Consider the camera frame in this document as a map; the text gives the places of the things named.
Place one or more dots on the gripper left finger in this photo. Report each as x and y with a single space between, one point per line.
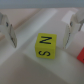
10 31

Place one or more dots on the yellow block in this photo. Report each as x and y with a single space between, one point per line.
45 45

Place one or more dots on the pink block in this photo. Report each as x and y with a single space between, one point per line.
81 55

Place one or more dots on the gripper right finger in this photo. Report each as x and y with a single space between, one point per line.
71 30

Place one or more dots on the white plastic box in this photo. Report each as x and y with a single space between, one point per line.
40 40

